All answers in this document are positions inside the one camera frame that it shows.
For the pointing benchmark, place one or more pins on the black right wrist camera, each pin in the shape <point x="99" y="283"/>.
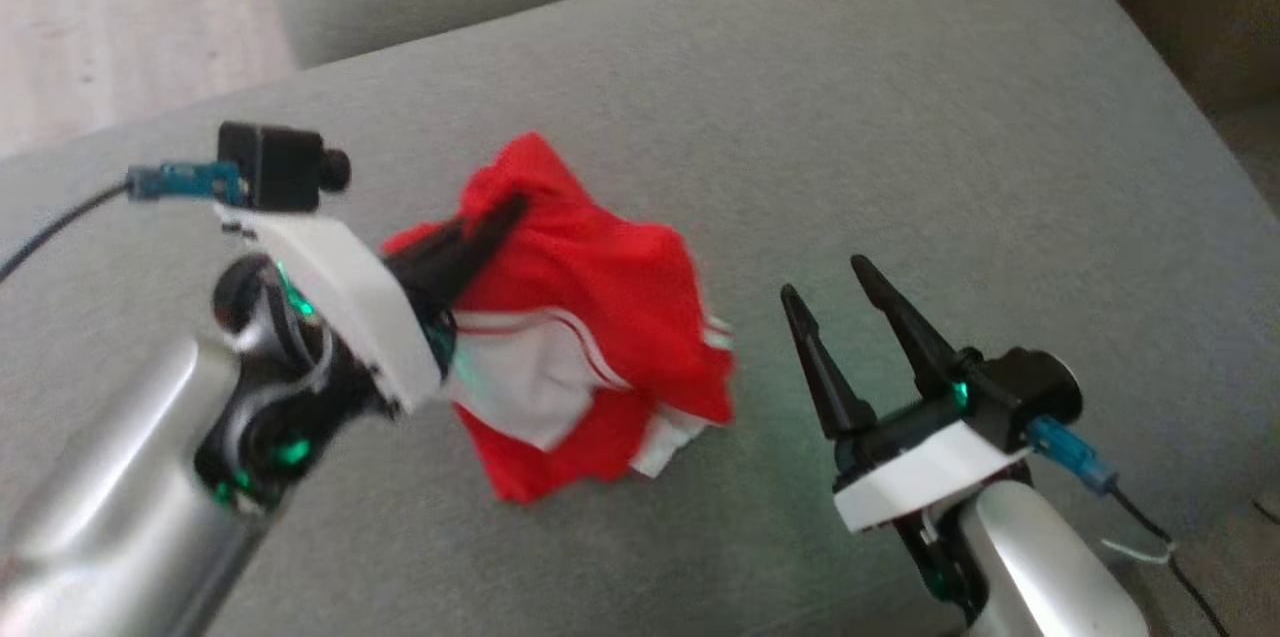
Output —
<point x="1030" y="387"/>

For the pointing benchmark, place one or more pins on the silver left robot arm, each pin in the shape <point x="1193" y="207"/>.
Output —
<point x="100" y="517"/>

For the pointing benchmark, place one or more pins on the grey sofa seat cushion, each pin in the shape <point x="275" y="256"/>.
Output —
<point x="800" y="117"/>

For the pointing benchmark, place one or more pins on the red white-striped garment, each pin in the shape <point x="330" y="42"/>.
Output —
<point x="600" y="277"/>

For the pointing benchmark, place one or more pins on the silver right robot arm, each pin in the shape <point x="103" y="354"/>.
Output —
<point x="1040" y="567"/>

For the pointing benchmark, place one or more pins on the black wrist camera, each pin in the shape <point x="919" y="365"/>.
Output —
<point x="275" y="167"/>
<point x="1030" y="387"/>

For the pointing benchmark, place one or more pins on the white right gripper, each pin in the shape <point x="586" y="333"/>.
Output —
<point x="920" y="467"/>

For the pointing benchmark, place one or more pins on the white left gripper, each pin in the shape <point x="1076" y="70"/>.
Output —
<point x="350" y="287"/>

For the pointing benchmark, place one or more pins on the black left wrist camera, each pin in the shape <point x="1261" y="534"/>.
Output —
<point x="275" y="167"/>

